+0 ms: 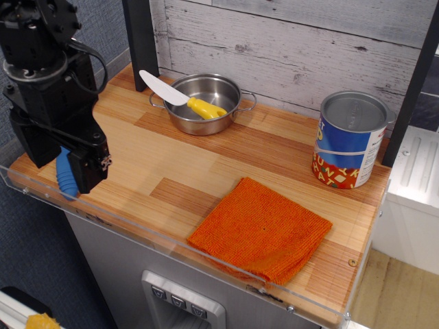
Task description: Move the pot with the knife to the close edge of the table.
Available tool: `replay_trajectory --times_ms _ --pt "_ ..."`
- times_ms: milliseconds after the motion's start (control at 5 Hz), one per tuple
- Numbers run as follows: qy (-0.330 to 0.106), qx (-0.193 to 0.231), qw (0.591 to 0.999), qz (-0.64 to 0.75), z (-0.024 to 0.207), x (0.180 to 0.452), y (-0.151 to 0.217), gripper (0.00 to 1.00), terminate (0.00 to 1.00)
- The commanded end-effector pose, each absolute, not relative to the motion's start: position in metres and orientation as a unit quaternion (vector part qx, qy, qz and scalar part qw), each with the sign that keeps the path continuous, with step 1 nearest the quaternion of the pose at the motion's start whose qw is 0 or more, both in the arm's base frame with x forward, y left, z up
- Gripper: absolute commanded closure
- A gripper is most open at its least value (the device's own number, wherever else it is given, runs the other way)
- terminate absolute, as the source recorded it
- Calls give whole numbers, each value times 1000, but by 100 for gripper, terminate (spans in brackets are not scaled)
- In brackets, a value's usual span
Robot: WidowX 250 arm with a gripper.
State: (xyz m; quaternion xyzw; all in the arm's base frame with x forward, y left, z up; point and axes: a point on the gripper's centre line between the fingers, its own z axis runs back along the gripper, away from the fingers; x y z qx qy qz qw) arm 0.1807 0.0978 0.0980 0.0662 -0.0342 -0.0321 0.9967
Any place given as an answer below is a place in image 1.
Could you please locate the stainless steel pot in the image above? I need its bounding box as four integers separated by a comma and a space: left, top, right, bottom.
139, 70, 245, 136

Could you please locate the orange knitted cloth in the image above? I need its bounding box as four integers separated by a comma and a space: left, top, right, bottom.
187, 178, 333, 284

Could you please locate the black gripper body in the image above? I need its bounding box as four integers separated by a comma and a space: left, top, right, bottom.
3, 53, 106, 151

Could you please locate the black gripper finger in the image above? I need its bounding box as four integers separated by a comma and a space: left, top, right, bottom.
67, 143, 112, 194
20, 127, 61, 168

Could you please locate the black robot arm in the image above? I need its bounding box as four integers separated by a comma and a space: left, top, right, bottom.
1, 1, 111, 194

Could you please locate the white toy appliance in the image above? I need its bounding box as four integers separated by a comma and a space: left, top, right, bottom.
372, 126, 438, 274

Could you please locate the white yellow plastic knife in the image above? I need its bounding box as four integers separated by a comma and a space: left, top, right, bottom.
139, 70, 227, 120

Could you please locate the clear acrylic table guard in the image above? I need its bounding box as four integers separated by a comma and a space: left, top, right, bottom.
1, 158, 390, 328

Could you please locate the grey toy fridge cabinet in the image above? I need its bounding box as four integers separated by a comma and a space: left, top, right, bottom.
67, 214, 318, 328

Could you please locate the blue soup can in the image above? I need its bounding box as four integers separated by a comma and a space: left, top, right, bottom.
311, 90, 396, 189

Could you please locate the blue handled fork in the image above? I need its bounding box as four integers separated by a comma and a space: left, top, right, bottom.
56, 147, 79, 201

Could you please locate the black right post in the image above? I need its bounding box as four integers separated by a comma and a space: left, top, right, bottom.
381, 1, 438, 167

